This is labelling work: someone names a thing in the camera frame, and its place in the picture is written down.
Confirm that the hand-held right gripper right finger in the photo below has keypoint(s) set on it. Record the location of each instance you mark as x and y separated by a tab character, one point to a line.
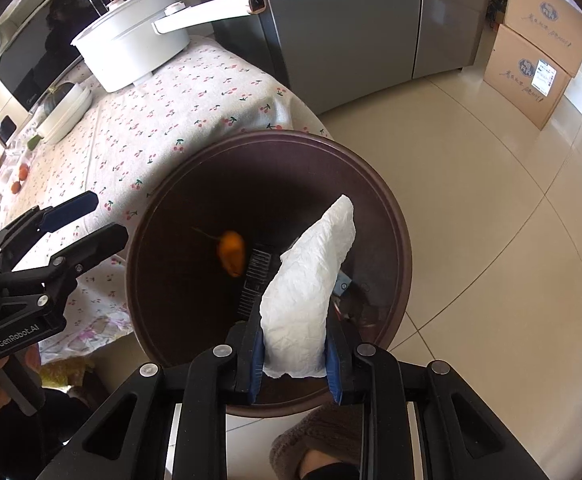
332	365

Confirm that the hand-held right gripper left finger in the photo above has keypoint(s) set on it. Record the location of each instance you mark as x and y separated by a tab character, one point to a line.
256	360

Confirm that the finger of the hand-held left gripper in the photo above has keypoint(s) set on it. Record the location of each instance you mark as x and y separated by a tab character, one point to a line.
71	208
96	242

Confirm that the white paper towel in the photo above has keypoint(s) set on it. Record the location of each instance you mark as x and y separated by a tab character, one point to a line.
306	285

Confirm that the brown round trash bin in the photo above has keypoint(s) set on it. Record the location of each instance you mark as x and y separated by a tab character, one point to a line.
181	260

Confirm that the orange peel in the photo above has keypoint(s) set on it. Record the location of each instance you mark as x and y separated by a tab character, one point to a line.
231	252

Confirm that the orange fruit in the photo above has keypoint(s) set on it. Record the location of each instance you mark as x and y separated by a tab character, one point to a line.
21	172
15	186

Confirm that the brown fuzzy slipper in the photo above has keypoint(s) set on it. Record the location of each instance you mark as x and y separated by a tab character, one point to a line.
296	440

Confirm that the white plates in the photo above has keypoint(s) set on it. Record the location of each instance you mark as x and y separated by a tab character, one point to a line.
66	115

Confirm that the green pumpkin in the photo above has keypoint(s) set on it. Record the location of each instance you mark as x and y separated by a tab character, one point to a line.
51	105

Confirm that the cherry print tablecloth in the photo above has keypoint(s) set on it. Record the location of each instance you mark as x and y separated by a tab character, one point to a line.
171	100

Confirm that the black microwave oven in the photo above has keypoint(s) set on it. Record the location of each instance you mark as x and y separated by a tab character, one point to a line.
36	55

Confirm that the white electric pot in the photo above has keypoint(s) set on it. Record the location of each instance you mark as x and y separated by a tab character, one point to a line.
121	55

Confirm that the white pot lid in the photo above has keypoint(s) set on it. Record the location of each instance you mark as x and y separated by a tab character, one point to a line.
131	17

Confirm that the grey refrigerator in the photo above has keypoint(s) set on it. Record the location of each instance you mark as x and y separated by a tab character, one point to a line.
346	25

